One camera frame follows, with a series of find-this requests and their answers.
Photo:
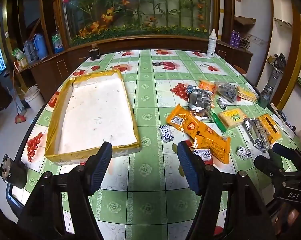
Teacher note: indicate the blue thermos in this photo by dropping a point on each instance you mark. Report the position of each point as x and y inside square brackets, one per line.
[40, 46]

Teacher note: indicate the grey flashlight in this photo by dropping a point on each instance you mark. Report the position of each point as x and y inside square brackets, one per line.
[268, 87]

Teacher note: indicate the red broom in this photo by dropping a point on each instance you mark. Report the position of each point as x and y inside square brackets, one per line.
[20, 117]

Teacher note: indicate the grey thermos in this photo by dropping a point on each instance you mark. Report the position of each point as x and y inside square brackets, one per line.
[29, 51]

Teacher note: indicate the white spray bottle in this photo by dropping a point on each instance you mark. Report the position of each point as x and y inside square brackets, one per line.
[212, 43]

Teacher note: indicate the orange packet with black stripe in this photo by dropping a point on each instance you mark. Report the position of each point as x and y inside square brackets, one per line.
[269, 126]

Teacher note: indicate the green white bag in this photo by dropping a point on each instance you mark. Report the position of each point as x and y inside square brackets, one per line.
[18, 53]

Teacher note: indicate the small cardboard box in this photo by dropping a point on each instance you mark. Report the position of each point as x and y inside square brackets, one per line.
[21, 64]

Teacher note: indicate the silver foil snack packet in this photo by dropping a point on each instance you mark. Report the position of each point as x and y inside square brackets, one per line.
[256, 133]
[199, 102]

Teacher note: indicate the purple bottle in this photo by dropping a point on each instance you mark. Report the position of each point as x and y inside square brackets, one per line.
[238, 39]
[233, 38]

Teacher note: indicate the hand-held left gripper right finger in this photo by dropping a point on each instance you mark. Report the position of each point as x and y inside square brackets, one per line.
[188, 165]

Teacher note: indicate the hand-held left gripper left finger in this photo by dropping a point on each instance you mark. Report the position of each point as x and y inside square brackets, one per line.
[101, 165]

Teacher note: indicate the small white blue candy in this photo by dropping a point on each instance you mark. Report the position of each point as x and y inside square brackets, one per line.
[222, 103]
[243, 153]
[203, 154]
[166, 133]

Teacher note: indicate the orange snack packet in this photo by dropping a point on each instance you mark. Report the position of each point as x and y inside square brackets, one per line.
[211, 143]
[180, 120]

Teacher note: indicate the clear packet of dark seeds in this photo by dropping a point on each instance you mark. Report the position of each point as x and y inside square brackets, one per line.
[226, 91]

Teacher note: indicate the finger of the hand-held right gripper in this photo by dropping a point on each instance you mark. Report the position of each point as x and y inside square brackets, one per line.
[265, 166]
[279, 149]

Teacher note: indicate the person's right hand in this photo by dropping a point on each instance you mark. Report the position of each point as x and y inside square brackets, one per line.
[286, 215]

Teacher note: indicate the yellow cake packet green edge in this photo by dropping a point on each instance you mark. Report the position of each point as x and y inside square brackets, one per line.
[231, 118]

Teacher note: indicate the glass case of artificial flowers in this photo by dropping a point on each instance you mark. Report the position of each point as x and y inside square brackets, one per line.
[140, 7]

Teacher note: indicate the white plastic bucket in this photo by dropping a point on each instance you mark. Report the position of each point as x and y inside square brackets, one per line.
[34, 96]

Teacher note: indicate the orange label cracker packet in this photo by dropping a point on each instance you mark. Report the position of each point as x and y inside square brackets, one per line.
[207, 86]

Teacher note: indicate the blue water bottle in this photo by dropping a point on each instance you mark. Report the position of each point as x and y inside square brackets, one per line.
[57, 41]

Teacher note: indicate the yellow taped cardboard tray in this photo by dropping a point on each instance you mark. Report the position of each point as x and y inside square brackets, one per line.
[95, 115]

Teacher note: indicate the yellow wafer packet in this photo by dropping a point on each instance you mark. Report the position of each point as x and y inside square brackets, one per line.
[246, 94]

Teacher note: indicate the brown wooden cabinet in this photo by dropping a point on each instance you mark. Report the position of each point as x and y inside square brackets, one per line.
[53, 65]

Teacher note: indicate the dark glass jar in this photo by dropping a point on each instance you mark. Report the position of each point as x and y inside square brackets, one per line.
[94, 53]

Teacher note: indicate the green fruit print tablecloth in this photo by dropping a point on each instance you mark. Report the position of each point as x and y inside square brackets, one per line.
[150, 80]

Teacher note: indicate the small electric motor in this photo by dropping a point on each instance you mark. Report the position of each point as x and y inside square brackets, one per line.
[14, 172]

